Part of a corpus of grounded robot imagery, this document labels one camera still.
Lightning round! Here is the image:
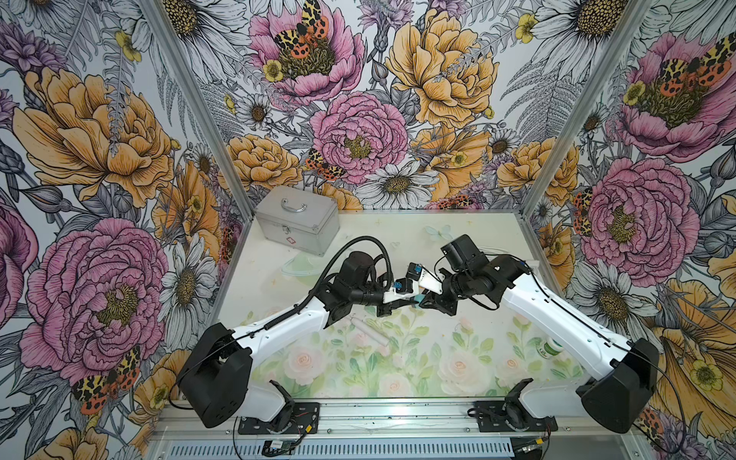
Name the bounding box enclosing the aluminium front rail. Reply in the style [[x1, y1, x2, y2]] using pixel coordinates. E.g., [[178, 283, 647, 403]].
[[146, 398, 655, 459]]

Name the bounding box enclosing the silver metal case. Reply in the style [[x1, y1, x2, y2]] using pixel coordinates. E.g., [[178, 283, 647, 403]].
[[256, 186, 339, 256]]

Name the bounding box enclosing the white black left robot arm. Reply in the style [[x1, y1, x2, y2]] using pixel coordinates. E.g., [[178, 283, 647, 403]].
[[176, 251, 423, 432]]

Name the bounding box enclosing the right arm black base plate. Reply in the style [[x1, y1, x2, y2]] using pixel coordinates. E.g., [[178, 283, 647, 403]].
[[467, 400, 559, 433]]

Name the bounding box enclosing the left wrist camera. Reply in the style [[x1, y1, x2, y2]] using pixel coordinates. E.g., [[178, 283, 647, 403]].
[[394, 278, 414, 294]]

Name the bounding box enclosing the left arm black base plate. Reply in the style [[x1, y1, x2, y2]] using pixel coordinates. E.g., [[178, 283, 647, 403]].
[[237, 402, 321, 435]]

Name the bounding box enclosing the black corrugated cable conduit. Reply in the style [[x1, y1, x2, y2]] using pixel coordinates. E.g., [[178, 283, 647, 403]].
[[269, 235, 395, 329]]

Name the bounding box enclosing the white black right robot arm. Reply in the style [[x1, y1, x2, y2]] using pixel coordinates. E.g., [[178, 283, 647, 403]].
[[421, 235, 659, 434]]

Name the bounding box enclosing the green capped white bottle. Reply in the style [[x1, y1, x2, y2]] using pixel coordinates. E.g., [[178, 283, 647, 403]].
[[537, 337, 565, 360]]

